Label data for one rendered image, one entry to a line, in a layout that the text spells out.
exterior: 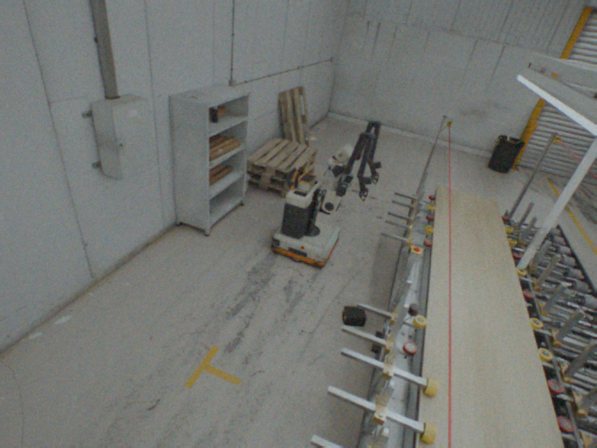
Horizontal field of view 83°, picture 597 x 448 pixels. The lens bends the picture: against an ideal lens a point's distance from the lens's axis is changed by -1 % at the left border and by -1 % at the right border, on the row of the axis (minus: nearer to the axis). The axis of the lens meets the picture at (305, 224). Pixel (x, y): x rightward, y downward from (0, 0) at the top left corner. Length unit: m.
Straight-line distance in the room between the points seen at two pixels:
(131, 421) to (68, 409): 0.44
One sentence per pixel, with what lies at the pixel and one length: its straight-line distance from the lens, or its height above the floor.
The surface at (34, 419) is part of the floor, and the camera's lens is 3.11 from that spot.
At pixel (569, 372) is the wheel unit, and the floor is 0.87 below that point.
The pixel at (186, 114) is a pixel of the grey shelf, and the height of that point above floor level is 1.41.
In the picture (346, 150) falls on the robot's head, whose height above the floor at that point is 1.37.
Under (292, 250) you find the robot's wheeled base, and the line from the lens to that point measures 3.89.
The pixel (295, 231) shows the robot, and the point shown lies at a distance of 3.79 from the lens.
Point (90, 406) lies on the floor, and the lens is 3.03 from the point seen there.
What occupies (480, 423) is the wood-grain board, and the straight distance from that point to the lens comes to 2.15.
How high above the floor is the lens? 2.51
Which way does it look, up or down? 33 degrees down
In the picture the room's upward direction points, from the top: 10 degrees clockwise
